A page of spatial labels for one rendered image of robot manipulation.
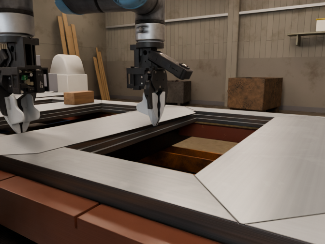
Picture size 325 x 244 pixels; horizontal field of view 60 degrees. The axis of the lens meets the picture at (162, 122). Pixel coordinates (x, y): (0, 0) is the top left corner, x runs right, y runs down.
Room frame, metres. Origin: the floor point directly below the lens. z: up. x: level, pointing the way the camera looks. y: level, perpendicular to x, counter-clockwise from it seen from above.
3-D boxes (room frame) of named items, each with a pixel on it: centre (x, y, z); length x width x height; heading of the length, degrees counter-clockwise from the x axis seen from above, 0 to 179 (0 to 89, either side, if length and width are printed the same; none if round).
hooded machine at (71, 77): (5.97, 1.99, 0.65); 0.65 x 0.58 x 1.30; 57
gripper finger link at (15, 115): (0.60, 0.31, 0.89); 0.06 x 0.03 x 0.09; 58
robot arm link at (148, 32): (0.74, 0.03, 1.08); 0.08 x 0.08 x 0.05
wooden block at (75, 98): (1.20, 0.36, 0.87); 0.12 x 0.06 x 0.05; 153
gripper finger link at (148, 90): (0.71, 0.03, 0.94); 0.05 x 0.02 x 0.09; 148
